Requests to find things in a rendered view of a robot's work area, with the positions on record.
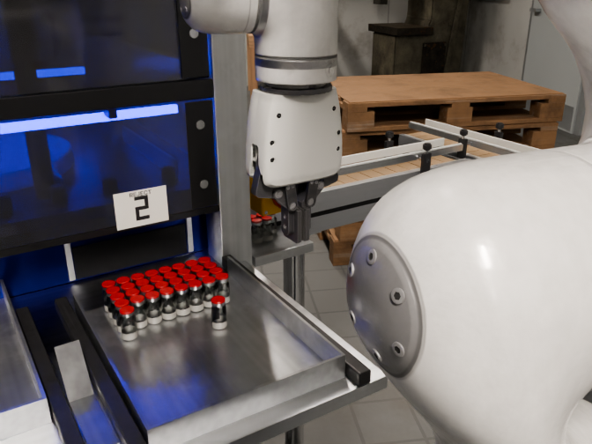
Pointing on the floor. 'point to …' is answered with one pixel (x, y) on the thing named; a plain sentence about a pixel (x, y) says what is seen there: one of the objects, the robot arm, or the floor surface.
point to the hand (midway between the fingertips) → (296, 222)
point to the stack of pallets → (382, 102)
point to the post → (230, 149)
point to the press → (421, 39)
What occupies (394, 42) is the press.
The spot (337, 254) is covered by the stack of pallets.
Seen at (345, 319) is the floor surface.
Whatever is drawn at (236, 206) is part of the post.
